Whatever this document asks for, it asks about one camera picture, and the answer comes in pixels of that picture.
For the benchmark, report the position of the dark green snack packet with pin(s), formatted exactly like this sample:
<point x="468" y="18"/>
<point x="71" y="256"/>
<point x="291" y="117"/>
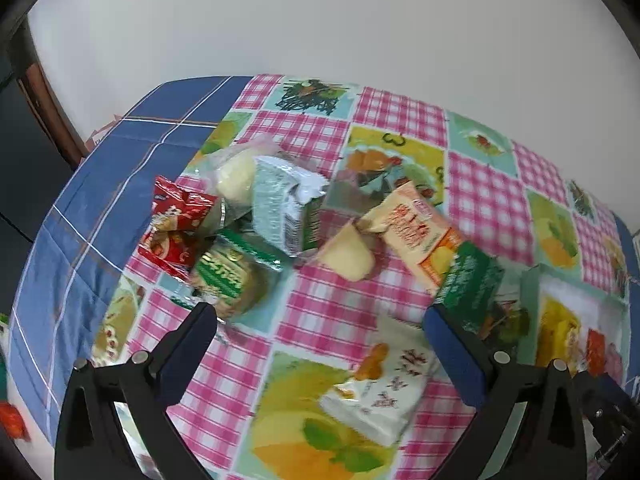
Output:
<point x="470" y="280"/>

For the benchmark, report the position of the orange object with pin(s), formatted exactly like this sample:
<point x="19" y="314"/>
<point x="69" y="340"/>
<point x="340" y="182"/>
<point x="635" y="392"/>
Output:
<point x="10" y="417"/>

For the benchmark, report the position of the green object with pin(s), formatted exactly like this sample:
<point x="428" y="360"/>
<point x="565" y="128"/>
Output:
<point x="2" y="321"/>

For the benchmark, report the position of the yellow snack packet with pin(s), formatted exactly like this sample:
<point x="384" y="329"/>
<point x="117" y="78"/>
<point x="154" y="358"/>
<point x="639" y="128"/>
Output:
<point x="557" y="325"/>

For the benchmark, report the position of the white rice cracker packet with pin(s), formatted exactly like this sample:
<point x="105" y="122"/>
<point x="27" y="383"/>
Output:
<point x="385" y="395"/>

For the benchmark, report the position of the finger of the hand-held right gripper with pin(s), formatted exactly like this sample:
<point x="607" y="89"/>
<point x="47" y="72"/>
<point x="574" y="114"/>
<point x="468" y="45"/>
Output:
<point x="612" y="435"/>
<point x="607" y="387"/>

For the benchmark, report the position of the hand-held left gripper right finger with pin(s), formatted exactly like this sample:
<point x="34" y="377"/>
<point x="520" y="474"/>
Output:
<point x="452" y="352"/>

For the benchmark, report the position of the brown wooden door frame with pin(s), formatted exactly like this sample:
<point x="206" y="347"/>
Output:
<point x="55" y="120"/>

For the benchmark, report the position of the pink checked tablecloth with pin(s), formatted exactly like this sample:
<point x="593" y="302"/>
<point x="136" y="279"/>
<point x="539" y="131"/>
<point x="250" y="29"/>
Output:
<point x="330" y="320"/>

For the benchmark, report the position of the clear-wrapped pale bun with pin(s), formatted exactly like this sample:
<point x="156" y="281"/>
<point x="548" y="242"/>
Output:
<point x="235" y="175"/>

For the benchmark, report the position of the teal cardboard box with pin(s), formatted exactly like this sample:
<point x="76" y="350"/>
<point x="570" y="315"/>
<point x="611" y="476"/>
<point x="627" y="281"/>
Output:
<point x="532" y="290"/>

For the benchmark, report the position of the red gold-patterned snack packet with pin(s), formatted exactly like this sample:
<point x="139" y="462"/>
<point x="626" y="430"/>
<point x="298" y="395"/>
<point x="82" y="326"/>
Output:
<point x="595" y="352"/>

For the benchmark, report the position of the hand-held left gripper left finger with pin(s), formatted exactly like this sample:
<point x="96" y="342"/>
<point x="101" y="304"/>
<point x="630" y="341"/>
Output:
<point x="184" y="355"/>

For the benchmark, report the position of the red picture snack packet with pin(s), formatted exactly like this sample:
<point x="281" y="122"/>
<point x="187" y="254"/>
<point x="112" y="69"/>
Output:
<point x="170" y="230"/>

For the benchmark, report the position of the pink paper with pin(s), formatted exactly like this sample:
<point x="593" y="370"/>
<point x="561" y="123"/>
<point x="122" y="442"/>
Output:
<point x="102" y="131"/>

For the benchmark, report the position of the green white cookie packet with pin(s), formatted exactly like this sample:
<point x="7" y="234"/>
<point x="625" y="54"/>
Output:
<point x="225" y="275"/>

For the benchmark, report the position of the clear-wrapped round pastry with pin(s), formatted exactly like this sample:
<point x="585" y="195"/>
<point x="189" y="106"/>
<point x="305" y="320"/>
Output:
<point x="345" y="255"/>

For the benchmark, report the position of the cream and orange snack packet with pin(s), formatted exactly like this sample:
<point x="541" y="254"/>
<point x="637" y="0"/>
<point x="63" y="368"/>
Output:
<point x="410" y="230"/>

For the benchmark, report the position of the silver green snack packet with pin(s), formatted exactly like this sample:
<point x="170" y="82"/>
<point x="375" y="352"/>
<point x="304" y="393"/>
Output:
<point x="280" y="200"/>

